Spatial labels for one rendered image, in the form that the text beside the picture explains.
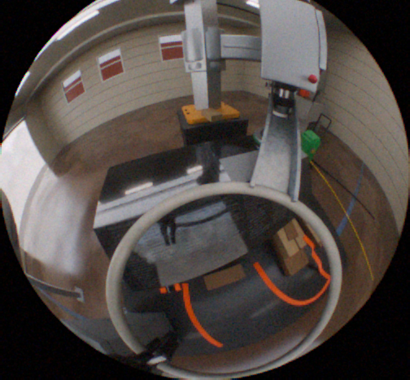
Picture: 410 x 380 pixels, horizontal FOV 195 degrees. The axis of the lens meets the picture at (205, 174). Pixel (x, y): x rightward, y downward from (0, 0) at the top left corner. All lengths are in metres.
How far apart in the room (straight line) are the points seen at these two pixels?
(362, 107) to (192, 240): 5.07
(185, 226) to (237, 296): 0.91
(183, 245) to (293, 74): 0.70
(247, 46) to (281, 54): 0.63
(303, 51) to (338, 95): 4.62
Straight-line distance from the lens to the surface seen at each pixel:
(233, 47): 1.13
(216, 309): 1.21
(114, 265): 0.27
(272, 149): 0.41
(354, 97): 5.04
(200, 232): 0.41
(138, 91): 6.45
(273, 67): 0.52
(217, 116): 0.94
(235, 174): 0.43
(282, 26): 0.56
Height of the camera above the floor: 1.15
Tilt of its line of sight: 48 degrees down
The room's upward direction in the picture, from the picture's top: 5 degrees counter-clockwise
